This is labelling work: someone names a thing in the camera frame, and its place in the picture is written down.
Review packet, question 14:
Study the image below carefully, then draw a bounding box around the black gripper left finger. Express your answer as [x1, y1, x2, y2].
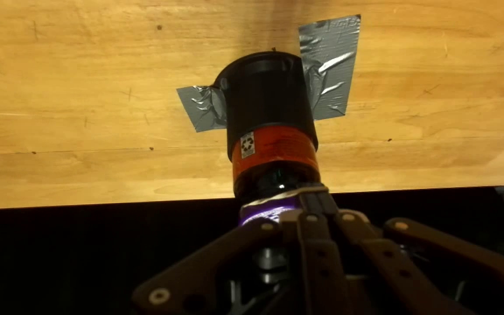
[130, 189, 351, 315]

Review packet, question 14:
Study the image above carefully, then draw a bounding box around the grey duct tape piece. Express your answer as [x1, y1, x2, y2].
[176, 12, 365, 135]

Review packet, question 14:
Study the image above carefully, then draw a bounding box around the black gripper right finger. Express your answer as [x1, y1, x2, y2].
[318, 187, 504, 315]

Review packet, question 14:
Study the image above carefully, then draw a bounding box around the black upside-down cup orange band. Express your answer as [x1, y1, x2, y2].
[213, 49, 323, 203]

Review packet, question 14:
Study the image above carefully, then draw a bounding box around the black curtain backdrop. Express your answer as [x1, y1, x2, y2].
[0, 184, 504, 315]

